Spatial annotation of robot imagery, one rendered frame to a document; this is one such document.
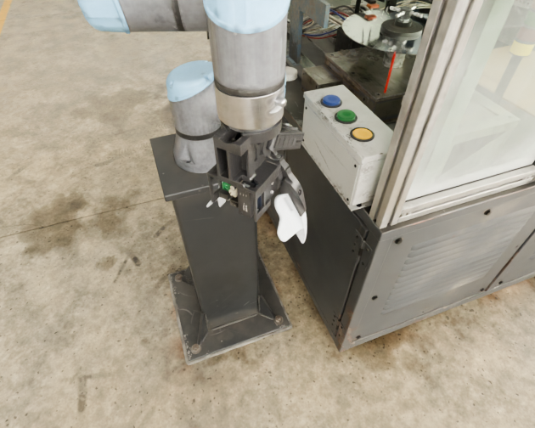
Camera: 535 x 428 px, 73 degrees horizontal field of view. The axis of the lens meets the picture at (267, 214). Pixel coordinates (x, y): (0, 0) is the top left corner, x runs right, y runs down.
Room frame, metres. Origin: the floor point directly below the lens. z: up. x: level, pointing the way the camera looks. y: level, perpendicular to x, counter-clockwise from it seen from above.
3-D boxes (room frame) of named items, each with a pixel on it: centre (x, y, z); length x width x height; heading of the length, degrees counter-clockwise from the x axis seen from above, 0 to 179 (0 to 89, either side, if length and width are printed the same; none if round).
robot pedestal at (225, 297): (0.77, 0.17, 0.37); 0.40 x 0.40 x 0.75; 20
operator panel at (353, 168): (0.71, -0.19, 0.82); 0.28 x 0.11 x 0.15; 20
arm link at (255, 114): (0.36, 0.02, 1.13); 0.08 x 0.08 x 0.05
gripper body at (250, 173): (0.36, 0.02, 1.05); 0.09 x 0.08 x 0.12; 150
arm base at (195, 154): (0.77, 0.17, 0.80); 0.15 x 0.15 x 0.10
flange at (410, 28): (1.08, -0.38, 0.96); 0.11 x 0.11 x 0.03
